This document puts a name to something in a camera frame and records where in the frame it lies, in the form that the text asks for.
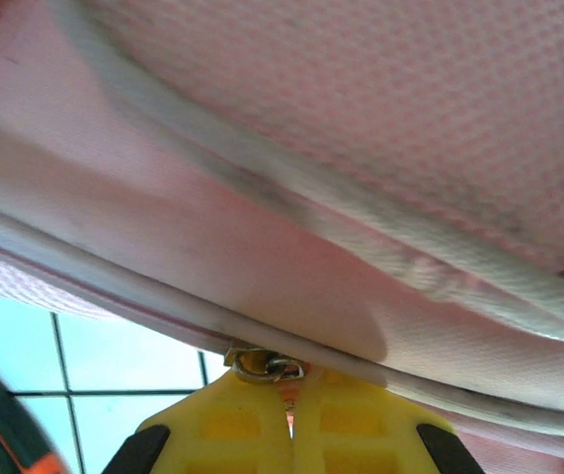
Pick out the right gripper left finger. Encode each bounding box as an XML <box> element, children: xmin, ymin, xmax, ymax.
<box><xmin>106</xmin><ymin>368</ymin><xmax>295</xmax><ymax>474</ymax></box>

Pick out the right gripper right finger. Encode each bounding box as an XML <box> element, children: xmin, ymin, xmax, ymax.
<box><xmin>293</xmin><ymin>365</ymin><xmax>483</xmax><ymax>474</ymax></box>

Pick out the pink backpack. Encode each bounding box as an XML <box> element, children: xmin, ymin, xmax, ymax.
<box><xmin>0</xmin><ymin>0</ymin><xmax>564</xmax><ymax>468</ymax></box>

